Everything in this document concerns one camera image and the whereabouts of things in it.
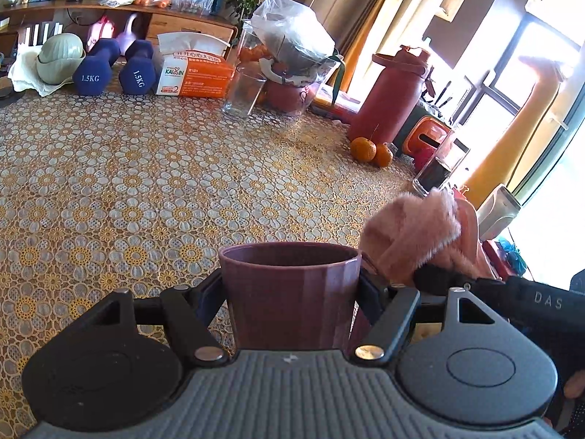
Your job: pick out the tall clear glass jar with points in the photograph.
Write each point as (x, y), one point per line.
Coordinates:
(249, 41)

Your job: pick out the white cloth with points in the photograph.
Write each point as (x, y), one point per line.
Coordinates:
(27, 73)

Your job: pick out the clear plastic bag over bowl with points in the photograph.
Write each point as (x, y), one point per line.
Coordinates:
(292, 32)

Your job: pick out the tangerine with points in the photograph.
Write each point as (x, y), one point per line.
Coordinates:
(363, 149)
(384, 155)

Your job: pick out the clear drinking glass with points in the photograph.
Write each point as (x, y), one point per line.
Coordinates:
(242, 93)

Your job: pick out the orange curtain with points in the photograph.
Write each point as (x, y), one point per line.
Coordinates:
(525, 132)

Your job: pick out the orange white tissue box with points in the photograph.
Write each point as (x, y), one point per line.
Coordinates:
(196, 71)

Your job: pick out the purple plastic cup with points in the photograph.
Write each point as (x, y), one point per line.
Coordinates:
(288, 297)

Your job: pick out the pale green bowl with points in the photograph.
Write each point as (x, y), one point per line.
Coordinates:
(59, 57)

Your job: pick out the red round pot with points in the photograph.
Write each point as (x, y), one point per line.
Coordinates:
(288, 96)

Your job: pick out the black white striped holder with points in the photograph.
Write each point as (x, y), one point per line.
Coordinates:
(43, 33)

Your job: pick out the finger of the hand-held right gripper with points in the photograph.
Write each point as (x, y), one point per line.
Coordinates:
(434, 279)

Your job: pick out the floral lace tablecloth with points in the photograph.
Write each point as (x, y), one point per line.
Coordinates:
(137, 169)

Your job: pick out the dark red water bottle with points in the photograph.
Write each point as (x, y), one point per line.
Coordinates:
(388, 96)

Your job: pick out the wooden sideboard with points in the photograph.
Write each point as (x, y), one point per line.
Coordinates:
(183, 23)

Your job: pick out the stack of red books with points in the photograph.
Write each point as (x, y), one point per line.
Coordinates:
(336, 105)

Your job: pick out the purple kettlebell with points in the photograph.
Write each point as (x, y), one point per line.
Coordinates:
(130, 32)

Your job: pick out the yellow curtain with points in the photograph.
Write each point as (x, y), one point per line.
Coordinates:
(379, 23)

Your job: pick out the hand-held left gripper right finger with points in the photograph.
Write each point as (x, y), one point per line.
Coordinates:
(368, 289)

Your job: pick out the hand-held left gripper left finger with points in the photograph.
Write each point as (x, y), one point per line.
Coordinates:
(211, 290)

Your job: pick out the pink fluffy cloth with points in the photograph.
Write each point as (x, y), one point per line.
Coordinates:
(411, 238)

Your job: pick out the orange plastic stool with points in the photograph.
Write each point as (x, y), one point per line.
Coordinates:
(425, 139)

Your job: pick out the blue dumbbell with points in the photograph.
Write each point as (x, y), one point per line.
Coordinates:
(137, 71)
(93, 71)

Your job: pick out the glass with dark liquid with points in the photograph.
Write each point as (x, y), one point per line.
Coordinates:
(441, 167)

